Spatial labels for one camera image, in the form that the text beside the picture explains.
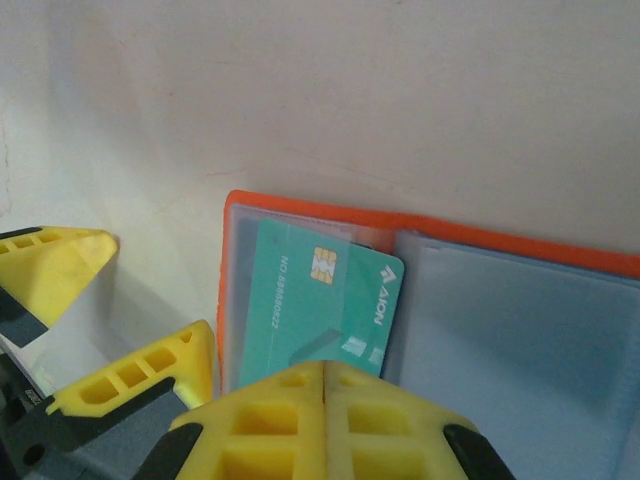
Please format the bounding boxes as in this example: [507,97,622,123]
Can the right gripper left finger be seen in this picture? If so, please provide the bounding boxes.
[142,359,329,480]

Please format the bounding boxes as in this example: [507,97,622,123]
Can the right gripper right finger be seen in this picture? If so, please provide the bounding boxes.
[325,360,516,480]

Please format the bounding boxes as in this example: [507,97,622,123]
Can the teal credit card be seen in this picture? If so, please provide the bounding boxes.
[234,215,407,389]

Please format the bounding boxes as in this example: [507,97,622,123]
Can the orange card holder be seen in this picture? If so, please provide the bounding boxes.
[217,188,640,480]

